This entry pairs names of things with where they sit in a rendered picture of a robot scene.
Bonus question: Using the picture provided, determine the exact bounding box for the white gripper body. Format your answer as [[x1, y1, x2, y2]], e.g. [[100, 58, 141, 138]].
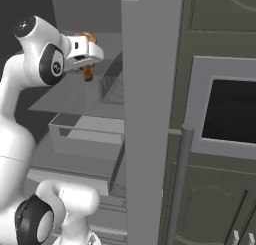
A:
[[64, 42, 105, 72]]

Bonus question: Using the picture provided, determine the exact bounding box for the brown chicken drumstick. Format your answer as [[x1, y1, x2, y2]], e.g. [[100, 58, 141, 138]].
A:
[[74, 31, 98, 83]]

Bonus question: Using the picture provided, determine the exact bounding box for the grey fridge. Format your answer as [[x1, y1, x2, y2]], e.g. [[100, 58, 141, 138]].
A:
[[25, 0, 140, 245]]

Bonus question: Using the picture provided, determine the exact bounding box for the glass fridge shelf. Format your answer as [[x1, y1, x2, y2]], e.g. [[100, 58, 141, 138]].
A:
[[28, 76, 125, 116]]

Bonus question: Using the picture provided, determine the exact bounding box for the grey fridge door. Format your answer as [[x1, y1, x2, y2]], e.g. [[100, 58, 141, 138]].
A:
[[120, 0, 185, 245]]

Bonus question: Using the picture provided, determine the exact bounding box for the large clear fridge drawer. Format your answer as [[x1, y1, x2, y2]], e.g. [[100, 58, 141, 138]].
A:
[[26, 145, 128, 197]]

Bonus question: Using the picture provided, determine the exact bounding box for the olive green cupboard run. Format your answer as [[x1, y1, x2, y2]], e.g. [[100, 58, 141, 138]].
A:
[[157, 0, 256, 245]]

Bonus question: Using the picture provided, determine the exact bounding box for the grey framed built-in oven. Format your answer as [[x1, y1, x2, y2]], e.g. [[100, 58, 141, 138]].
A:
[[184, 55, 256, 161]]

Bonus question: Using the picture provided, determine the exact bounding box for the grey fridge door handle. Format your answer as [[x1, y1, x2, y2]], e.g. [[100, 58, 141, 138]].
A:
[[165, 123, 196, 245]]

